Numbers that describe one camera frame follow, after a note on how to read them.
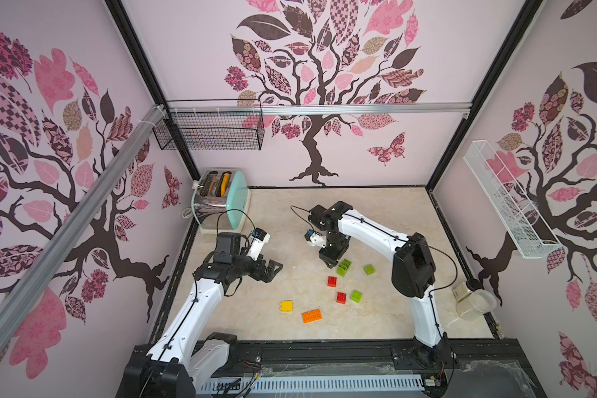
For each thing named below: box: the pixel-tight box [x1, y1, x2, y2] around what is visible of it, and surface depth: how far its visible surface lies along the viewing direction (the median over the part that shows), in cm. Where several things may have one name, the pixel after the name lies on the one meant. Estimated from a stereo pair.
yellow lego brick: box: [280, 300, 295, 313], surface depth 85 cm
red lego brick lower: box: [335, 291, 348, 305], surface depth 86 cm
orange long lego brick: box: [301, 308, 323, 325], surface depth 83 cm
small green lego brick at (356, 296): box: [349, 290, 364, 304], surface depth 87 cm
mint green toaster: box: [191, 169, 251, 235], surface depth 100 cm
